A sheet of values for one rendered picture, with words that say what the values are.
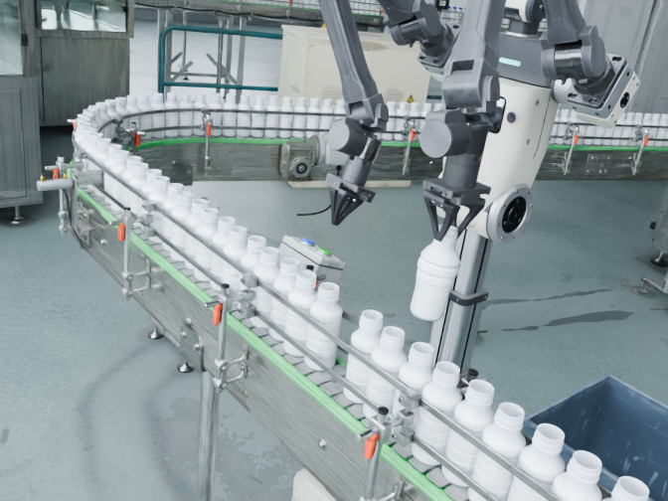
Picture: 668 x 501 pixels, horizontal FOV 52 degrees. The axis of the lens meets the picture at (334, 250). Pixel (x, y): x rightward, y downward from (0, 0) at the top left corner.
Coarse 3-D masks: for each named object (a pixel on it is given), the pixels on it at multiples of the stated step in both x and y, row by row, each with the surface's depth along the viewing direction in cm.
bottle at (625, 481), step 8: (624, 480) 84; (632, 480) 84; (616, 488) 83; (624, 488) 85; (632, 488) 85; (640, 488) 84; (616, 496) 83; (624, 496) 82; (632, 496) 81; (640, 496) 81
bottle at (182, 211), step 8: (184, 192) 161; (176, 200) 160; (184, 200) 158; (192, 200) 160; (176, 208) 160; (184, 208) 159; (176, 216) 159; (184, 216) 159; (184, 224) 159; (176, 232) 160; (184, 232) 160; (176, 240) 161; (184, 240) 161; (184, 248) 162; (176, 256) 163
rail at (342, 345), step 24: (168, 216) 160; (192, 264) 155; (264, 288) 133; (288, 336) 129; (336, 336) 117; (312, 360) 124; (360, 360) 113; (408, 360) 115; (432, 408) 102; (456, 432) 99; (432, 456) 103; (528, 480) 90
